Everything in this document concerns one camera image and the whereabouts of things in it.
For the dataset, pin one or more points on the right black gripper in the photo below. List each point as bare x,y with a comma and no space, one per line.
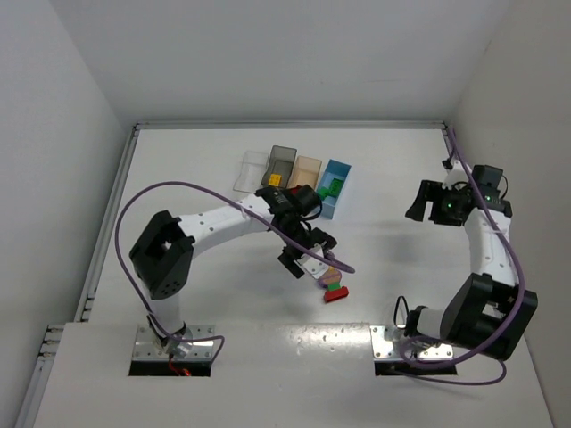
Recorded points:
431,201

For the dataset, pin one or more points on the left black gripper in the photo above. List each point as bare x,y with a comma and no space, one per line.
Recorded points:
305,251

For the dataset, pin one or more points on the purple striped oval lego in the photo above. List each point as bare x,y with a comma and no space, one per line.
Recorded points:
328,279

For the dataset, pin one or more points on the red base lego brick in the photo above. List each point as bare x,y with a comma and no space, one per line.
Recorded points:
339,293

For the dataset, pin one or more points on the yellow orange bird lego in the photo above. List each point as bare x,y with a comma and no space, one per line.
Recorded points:
274,180

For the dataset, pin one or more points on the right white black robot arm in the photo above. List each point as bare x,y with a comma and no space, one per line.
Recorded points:
489,313

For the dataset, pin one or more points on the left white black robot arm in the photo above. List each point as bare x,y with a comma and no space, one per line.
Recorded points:
164,252

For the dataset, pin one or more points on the orange translucent plastic container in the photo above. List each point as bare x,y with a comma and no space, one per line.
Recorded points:
305,172

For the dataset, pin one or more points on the blue plastic container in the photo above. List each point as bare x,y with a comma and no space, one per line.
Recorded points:
333,169

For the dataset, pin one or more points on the smoky grey plastic container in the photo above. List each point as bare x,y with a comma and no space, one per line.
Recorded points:
281,162

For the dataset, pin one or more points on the clear plastic container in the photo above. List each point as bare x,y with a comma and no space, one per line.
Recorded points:
253,167

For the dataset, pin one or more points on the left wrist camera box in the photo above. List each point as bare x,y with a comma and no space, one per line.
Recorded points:
313,267

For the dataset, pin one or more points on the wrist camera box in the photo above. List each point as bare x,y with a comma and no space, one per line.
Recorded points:
454,173
313,267

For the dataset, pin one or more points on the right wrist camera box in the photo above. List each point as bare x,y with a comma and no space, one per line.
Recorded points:
454,173

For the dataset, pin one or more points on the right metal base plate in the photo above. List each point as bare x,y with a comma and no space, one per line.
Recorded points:
386,340

